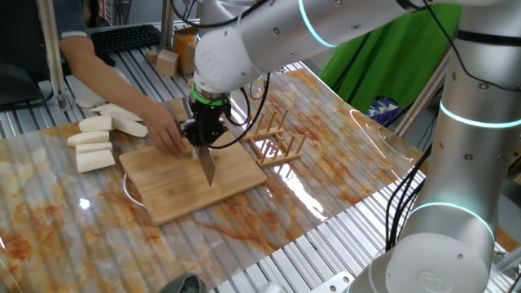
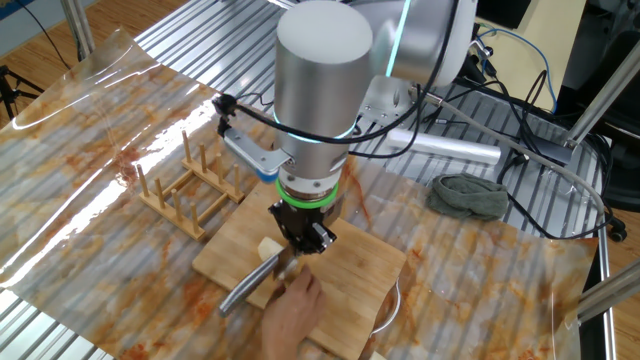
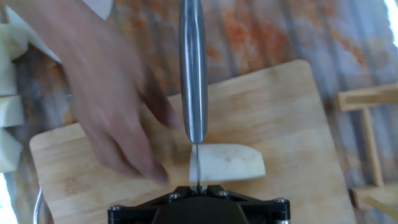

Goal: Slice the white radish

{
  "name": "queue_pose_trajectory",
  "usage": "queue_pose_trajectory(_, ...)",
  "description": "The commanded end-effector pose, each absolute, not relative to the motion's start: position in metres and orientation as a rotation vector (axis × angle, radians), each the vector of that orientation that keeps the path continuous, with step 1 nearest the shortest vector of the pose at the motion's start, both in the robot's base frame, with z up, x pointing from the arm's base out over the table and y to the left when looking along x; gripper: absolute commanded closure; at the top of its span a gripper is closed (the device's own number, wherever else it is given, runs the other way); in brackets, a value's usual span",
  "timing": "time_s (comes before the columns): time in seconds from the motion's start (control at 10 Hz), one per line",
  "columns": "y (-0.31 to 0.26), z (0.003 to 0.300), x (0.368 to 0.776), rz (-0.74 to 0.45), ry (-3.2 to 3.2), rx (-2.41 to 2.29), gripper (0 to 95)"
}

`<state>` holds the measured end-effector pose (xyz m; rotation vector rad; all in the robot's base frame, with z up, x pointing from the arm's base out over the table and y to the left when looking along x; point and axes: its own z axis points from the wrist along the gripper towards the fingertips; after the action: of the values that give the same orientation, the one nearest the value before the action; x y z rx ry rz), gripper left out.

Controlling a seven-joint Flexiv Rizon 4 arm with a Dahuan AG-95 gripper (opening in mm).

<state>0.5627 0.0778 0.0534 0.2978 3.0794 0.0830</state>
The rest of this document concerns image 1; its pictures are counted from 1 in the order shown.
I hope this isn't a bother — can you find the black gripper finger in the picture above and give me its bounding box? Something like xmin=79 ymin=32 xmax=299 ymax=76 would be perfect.
xmin=203 ymin=121 xmax=230 ymax=148
xmin=179 ymin=117 xmax=204 ymax=146

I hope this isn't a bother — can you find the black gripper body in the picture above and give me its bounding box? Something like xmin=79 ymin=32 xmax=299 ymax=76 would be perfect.
xmin=190 ymin=103 xmax=225 ymax=129

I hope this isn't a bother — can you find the steel cleaver knife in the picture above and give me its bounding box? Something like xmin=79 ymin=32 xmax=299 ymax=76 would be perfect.
xmin=182 ymin=96 xmax=217 ymax=187

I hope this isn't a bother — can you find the bare person forearm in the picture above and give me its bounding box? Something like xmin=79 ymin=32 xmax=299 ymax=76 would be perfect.
xmin=59 ymin=35 xmax=160 ymax=123

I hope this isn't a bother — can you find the long white radish wedge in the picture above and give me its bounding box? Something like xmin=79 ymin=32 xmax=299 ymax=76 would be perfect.
xmin=113 ymin=116 xmax=149 ymax=138

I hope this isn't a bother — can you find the white radish chunk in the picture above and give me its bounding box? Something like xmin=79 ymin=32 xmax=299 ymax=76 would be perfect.
xmin=67 ymin=130 xmax=111 ymax=148
xmin=78 ymin=115 xmax=116 ymax=133
xmin=75 ymin=149 xmax=117 ymax=174
xmin=75 ymin=142 xmax=114 ymax=155

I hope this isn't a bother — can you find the bare person hand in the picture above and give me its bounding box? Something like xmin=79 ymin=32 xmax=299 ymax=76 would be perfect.
xmin=140 ymin=101 xmax=189 ymax=158

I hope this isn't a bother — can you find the bamboo cutting board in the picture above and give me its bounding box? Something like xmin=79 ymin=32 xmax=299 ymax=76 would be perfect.
xmin=119 ymin=129 xmax=269 ymax=226

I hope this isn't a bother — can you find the large wooden block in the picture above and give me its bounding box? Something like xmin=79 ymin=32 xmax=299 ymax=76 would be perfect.
xmin=155 ymin=49 xmax=180 ymax=77

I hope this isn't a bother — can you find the taped cardboard box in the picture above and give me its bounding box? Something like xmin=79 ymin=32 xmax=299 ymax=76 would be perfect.
xmin=171 ymin=26 xmax=200 ymax=76

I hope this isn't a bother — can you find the wooden peg rack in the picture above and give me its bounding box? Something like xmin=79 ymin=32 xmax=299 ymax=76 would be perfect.
xmin=239 ymin=107 xmax=309 ymax=168

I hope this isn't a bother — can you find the marble pattern plastic mat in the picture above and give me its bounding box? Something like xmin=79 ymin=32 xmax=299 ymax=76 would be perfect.
xmin=0 ymin=68 xmax=424 ymax=293

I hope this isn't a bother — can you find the clear plastic bag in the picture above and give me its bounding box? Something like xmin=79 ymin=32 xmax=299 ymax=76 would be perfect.
xmin=66 ymin=75 xmax=107 ymax=109

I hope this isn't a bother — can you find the black computer keyboard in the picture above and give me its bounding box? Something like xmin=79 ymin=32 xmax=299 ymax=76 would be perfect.
xmin=91 ymin=24 xmax=162 ymax=56

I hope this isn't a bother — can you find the red white printed carton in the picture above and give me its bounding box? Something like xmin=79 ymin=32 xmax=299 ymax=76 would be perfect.
xmin=97 ymin=0 xmax=132 ymax=26

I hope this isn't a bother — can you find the grey green rag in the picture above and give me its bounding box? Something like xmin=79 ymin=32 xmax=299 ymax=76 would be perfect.
xmin=157 ymin=272 xmax=208 ymax=293

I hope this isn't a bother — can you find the person in dark shirt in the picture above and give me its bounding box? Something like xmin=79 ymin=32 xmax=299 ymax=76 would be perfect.
xmin=52 ymin=0 xmax=90 ymax=41

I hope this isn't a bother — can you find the blue patterned bag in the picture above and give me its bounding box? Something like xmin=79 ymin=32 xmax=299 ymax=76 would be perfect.
xmin=365 ymin=95 xmax=403 ymax=127

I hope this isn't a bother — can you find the green cloth backdrop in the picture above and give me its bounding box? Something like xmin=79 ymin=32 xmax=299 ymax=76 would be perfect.
xmin=319 ymin=3 xmax=463 ymax=115

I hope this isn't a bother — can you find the black computer monitor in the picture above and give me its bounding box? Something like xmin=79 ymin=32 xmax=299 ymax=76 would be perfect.
xmin=0 ymin=0 xmax=56 ymax=112

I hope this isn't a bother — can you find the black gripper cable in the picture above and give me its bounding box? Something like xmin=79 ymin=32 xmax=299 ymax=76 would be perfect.
xmin=170 ymin=0 xmax=272 ymax=150

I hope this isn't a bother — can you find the aluminium frame post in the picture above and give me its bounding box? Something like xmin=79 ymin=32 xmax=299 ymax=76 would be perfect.
xmin=36 ymin=0 xmax=71 ymax=112
xmin=159 ymin=0 xmax=176 ymax=52
xmin=393 ymin=52 xmax=451 ymax=138

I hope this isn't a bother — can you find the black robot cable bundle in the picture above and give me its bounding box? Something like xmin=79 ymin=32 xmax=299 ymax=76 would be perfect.
xmin=384 ymin=144 xmax=432 ymax=251

